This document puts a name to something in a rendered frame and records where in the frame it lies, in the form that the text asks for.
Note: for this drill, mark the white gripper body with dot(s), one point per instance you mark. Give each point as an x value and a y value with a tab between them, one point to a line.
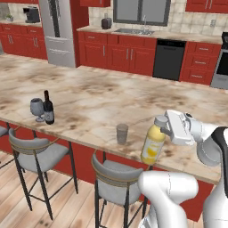
179	128

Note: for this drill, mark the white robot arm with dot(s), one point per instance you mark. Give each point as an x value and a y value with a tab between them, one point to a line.
172	193

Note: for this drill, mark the yellow juice bottle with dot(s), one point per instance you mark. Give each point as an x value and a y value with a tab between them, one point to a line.
153	142

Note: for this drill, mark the grey glass cup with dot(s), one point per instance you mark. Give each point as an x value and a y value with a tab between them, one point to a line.
122	134

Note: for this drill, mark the dark wine bottle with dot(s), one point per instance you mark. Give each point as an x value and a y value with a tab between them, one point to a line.
48	110

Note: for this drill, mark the clear wine glass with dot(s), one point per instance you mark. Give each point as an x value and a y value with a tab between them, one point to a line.
37	108

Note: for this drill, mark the red drawer cupboard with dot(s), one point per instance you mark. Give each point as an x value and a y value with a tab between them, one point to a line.
200	63

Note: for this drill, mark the black dishwasher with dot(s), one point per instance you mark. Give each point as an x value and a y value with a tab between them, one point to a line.
169	59

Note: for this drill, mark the stainless steel oven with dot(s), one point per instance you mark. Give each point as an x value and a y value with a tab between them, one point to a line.
220	66

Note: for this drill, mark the grey bar stool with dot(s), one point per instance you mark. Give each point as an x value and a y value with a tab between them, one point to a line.
3	132
115	185
38	154

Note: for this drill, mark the red base cupboard run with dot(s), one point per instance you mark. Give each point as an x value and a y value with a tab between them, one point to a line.
22	41
117	53

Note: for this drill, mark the steel sink with tap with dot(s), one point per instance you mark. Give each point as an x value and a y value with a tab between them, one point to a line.
135	30

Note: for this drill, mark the grey framed window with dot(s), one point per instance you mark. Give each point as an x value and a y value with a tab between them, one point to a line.
142	12

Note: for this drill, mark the black toaster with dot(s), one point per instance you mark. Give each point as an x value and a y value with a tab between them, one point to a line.
106	22

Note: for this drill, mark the red tall side panel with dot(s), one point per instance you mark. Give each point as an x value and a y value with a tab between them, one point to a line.
79	17

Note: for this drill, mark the stainless steel fridge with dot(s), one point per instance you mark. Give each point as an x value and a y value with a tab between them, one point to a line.
58	32

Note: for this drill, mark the black coffee machine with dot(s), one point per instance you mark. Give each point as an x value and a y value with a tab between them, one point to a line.
31	14

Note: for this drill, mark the small potted plant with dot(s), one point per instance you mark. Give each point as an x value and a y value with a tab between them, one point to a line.
9	17

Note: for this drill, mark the red wall cupboard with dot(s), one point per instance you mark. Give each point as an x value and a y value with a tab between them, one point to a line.
95	3
19	1
207	6

